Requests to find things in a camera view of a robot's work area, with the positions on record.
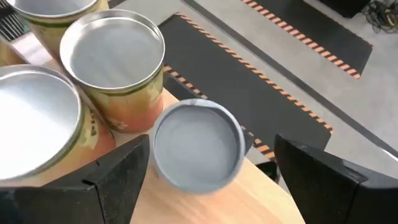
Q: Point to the plain orange food can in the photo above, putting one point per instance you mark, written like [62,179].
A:
[49,7]

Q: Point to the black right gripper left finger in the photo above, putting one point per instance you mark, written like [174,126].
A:
[77,205]

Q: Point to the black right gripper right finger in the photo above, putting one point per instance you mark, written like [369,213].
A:
[335,199]

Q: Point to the pink teal green striped can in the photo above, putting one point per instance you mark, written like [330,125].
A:
[199,149]

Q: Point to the black floor equipment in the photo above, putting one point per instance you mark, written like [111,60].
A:
[342,6]

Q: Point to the orange yellow corn can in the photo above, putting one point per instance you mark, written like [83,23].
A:
[112,53]

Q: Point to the wooden shelf with black legs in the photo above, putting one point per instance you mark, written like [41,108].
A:
[202,208]

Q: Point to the black mat with orange stripes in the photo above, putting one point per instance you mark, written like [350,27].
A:
[311,34]
[248,93]

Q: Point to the orange cream mushroom can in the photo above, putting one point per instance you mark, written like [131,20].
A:
[34,124]

